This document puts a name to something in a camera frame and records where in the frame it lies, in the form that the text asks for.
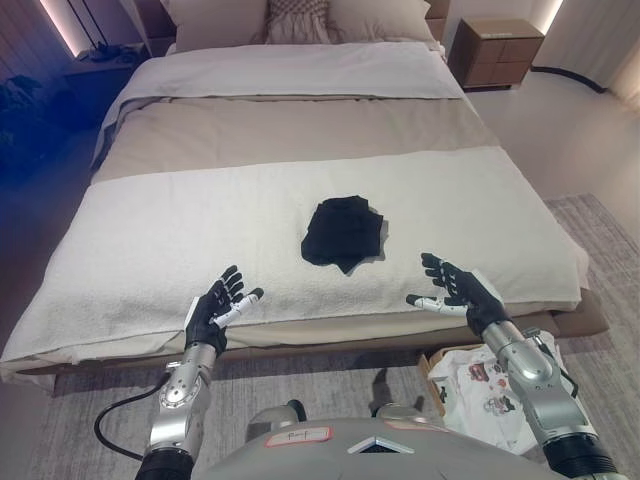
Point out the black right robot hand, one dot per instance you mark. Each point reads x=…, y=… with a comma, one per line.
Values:
x=475, y=295

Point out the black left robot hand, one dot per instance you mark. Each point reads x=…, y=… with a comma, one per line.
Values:
x=205, y=320

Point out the black garment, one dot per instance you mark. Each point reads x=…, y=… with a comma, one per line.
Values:
x=345, y=232

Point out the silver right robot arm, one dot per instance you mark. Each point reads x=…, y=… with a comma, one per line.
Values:
x=540, y=390

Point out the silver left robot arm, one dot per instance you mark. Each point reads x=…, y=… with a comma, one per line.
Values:
x=182, y=395

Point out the light wooden basket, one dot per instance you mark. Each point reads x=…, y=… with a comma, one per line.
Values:
x=434, y=362

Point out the white textured bed blanket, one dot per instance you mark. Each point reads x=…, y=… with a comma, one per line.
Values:
x=175, y=240

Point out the bed with white cover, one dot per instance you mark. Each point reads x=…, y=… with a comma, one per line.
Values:
x=300, y=140

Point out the white printed garment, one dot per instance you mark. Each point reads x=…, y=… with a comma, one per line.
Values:
x=480, y=400

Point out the silver left robot leg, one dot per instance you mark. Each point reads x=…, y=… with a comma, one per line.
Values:
x=275, y=417

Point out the silver robot leg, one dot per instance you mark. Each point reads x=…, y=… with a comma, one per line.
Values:
x=400, y=415
x=275, y=417

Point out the silver right robot leg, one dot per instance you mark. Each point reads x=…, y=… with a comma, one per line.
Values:
x=400, y=415

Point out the grey robot torso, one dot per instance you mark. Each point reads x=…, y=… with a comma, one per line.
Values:
x=325, y=455

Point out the brown wooden nightstand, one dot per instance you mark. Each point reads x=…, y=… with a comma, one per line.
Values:
x=495, y=55

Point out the white folded top sheet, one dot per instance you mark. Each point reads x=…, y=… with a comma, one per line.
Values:
x=300, y=67

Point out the dark cluttered side table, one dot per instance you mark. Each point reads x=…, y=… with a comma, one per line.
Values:
x=107, y=65

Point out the beige pillow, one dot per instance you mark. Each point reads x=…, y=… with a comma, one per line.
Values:
x=380, y=17
x=220, y=22

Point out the woven fringed decorative cushion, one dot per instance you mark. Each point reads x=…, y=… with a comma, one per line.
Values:
x=297, y=20

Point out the brown bed frame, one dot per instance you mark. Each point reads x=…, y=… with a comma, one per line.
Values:
x=575, y=315

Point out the wall light strip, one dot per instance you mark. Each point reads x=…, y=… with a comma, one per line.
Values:
x=60, y=25
x=547, y=12

